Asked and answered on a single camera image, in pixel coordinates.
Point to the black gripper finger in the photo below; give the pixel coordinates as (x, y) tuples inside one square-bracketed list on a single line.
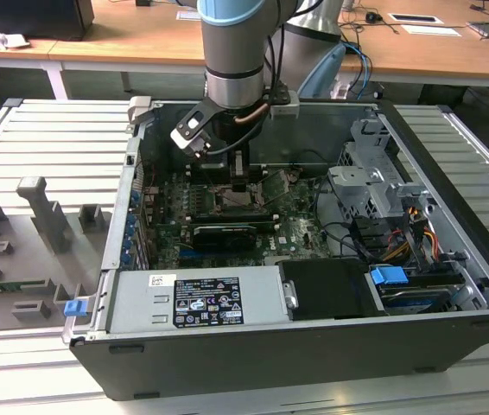
[(240, 187)]

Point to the silver CPU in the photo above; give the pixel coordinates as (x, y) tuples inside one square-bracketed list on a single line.
[(236, 202)]

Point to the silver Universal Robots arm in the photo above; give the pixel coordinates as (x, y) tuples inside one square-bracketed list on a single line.
[(233, 56)]

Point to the CPU socket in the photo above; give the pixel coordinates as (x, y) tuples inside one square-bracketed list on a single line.
[(219, 204)]

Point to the black graphics card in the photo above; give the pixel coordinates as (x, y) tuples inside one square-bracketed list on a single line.
[(223, 240)]

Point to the green motherboard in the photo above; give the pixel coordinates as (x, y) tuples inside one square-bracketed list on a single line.
[(296, 233)]

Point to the silver drive cage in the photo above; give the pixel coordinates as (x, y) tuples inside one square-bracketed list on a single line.
[(357, 181)]

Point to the wooden desk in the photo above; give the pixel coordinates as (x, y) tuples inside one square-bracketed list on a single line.
[(141, 39)]

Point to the silver power supply unit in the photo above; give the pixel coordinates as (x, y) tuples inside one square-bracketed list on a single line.
[(141, 302)]

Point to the hard disk in blue carrier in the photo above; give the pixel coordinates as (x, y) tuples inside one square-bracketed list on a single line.
[(387, 275)]

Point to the black open PC case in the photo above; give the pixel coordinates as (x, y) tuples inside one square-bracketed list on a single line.
[(270, 359)]

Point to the black computer mouse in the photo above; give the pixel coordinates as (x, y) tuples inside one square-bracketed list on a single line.
[(373, 17)]

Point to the blue case latch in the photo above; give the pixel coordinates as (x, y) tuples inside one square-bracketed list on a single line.
[(74, 308)]

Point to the white paper sheet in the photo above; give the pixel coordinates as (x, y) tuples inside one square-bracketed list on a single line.
[(430, 30)]

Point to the black box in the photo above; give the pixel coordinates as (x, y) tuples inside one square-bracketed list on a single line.
[(33, 17)]

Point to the grey parts rack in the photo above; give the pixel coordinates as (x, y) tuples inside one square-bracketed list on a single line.
[(11, 259)]

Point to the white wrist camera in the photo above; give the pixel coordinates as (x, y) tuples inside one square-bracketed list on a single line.
[(184, 140)]

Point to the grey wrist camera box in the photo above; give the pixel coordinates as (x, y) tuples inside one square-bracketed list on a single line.
[(285, 110)]

